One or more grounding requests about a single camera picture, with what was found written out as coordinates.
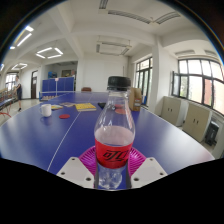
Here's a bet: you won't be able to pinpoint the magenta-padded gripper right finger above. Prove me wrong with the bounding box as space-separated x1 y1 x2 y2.
127 146 168 190

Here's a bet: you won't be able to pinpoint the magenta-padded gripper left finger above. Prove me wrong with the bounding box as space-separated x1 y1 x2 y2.
56 145 98 190

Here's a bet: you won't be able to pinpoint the clear bottle with red label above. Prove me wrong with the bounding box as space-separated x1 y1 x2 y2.
93 75 136 191

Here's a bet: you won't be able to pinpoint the white two-door cabinet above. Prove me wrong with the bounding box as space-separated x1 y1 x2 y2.
182 103 213 143
160 95 190 128

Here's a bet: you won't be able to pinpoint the large yellow book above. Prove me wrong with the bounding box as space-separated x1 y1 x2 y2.
74 102 98 112

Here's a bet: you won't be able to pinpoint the grey striped notebook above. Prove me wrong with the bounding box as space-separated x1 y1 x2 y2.
59 101 76 108

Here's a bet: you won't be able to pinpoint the white mug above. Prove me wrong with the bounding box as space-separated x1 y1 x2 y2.
38 103 53 118

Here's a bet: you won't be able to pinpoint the brown cardboard box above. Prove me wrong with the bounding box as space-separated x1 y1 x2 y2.
129 87 143 112

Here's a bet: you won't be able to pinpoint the black bin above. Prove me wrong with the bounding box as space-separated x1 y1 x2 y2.
203 120 221 147

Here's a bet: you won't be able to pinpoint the folded blue table tennis tables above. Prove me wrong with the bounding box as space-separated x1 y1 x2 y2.
41 76 75 98

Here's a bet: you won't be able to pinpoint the tall black-framed window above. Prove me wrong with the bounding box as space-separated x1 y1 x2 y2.
134 57 154 101

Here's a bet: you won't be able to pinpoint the dark brown door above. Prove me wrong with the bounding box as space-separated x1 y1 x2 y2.
30 70 39 100

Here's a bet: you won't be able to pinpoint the blue table with red legs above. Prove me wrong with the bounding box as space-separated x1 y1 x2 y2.
0 96 18 118

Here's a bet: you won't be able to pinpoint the person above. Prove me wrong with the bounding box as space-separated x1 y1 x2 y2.
13 74 24 113

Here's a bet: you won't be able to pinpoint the wide black-framed window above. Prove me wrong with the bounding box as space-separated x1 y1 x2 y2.
171 58 224 116

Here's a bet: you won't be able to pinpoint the low shelf unit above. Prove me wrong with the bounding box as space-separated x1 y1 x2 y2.
0 87 16 105

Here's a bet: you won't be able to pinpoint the group of ceiling lights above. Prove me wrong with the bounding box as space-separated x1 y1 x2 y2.
0 24 64 73

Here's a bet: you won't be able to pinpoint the ceiling air conditioner unit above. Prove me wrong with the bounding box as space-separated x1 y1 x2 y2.
95 40 133 57

